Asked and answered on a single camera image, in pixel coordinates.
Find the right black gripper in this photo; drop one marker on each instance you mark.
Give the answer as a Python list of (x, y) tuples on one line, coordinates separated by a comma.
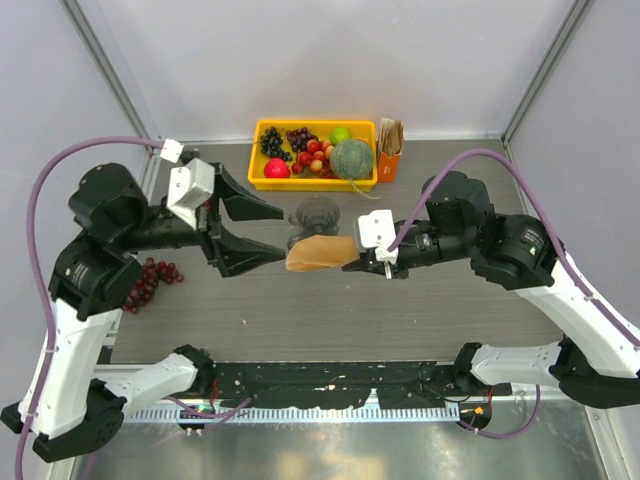
[(368, 262)]

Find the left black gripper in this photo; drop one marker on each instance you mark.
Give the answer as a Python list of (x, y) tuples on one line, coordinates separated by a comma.
[(236, 253)]

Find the brown paper coffee filter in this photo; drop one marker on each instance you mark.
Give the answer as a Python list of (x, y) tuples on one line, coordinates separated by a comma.
[(321, 252)]

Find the grey transparent coffee dripper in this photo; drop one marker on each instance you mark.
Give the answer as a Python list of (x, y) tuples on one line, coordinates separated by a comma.
[(316, 216)]

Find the grey transparent glass server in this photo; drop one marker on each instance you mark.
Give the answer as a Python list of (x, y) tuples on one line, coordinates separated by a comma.
[(296, 239)]

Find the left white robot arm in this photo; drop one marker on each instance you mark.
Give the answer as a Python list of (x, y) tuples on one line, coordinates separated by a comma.
[(74, 413)]

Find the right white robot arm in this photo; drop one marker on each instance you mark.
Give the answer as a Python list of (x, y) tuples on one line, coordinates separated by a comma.
[(593, 364)]

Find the orange filter box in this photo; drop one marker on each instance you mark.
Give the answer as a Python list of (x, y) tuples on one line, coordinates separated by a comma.
[(387, 166)]

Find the red apple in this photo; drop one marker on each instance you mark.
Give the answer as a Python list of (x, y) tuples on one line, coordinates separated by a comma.
[(276, 168)]

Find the dark blue grape bunch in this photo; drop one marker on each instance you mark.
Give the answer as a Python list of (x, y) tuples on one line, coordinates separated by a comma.
[(272, 145)]

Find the red grape bunch on table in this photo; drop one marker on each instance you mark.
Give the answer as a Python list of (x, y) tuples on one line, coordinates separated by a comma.
[(154, 274)]

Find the green netted melon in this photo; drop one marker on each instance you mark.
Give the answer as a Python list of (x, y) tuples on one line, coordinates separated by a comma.
[(352, 159)]

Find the red lychee cluster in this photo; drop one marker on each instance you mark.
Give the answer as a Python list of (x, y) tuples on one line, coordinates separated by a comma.
[(314, 159)]

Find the dark red grape bunch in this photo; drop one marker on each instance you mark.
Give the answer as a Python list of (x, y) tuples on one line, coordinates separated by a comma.
[(298, 139)]

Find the green pear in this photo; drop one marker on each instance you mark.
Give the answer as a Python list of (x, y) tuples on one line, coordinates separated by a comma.
[(339, 135)]

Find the yellow plastic tray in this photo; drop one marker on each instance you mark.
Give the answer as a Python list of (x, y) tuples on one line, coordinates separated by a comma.
[(364, 130)]

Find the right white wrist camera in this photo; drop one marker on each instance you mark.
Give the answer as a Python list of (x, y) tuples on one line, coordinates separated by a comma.
[(376, 231)]

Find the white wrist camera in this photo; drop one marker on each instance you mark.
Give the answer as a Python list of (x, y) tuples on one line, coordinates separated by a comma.
[(376, 231), (189, 188)]

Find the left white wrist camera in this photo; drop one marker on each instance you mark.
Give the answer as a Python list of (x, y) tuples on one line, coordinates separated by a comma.
[(189, 188)]

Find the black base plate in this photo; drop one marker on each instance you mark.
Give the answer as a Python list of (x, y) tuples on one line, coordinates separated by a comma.
[(336, 385)]

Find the slotted cable duct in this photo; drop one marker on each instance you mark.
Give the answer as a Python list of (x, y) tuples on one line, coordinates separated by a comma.
[(370, 413)]

